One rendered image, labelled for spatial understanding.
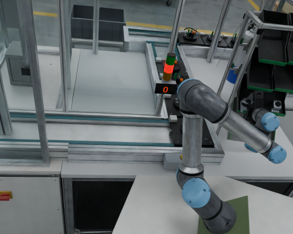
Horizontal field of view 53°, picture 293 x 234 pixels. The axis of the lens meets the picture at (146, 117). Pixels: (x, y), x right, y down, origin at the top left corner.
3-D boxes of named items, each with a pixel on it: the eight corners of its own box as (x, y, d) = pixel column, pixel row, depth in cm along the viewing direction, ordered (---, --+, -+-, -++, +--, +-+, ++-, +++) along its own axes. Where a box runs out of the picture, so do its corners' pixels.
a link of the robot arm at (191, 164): (183, 203, 131) (185, 84, 112) (174, 185, 145) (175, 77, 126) (208, 199, 133) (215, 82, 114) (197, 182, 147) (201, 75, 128)
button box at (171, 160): (200, 169, 165) (203, 162, 161) (164, 169, 162) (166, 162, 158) (197, 160, 171) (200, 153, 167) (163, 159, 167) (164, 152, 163)
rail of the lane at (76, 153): (219, 165, 176) (225, 152, 169) (68, 162, 161) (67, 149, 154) (217, 158, 180) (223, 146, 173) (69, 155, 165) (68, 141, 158)
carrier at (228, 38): (251, 50, 286) (256, 38, 278) (228, 48, 283) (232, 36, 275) (243, 39, 305) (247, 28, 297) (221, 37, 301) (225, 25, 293)
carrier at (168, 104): (203, 119, 193) (208, 104, 185) (168, 118, 189) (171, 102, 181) (195, 97, 211) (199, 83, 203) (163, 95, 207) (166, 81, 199)
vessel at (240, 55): (250, 69, 243) (269, 26, 218) (235, 68, 240) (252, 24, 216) (245, 61, 253) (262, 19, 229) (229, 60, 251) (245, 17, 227)
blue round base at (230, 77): (245, 85, 252) (252, 70, 242) (229, 84, 249) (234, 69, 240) (239, 75, 263) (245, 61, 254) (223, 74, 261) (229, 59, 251)
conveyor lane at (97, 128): (209, 157, 179) (214, 146, 173) (69, 154, 166) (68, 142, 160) (198, 126, 201) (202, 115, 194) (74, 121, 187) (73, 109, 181)
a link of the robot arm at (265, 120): (259, 129, 128) (269, 112, 126) (250, 122, 139) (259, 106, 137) (274, 136, 129) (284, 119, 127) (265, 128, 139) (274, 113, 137)
